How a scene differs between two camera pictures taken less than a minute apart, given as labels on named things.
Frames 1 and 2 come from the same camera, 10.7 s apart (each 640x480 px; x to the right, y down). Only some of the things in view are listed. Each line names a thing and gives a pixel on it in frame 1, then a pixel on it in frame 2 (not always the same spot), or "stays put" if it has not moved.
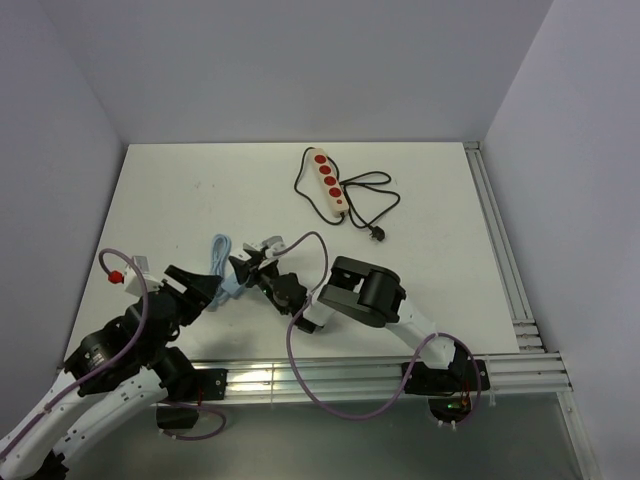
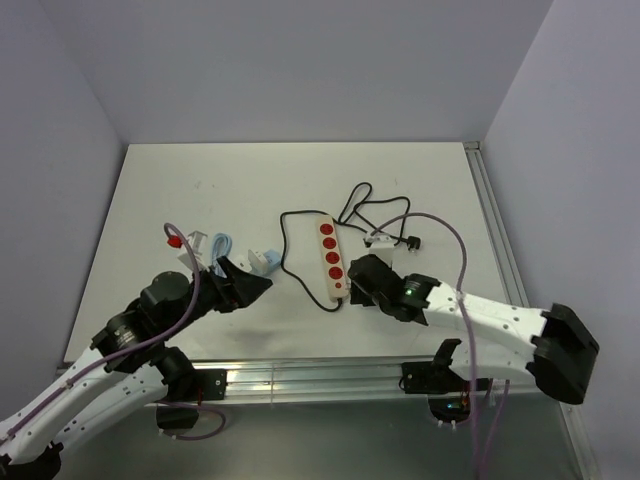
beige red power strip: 331,187 → 332,258
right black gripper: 258,277 → 358,296
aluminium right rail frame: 519,306 stays put
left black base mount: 211,384 stays put
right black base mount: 449,391 stays put
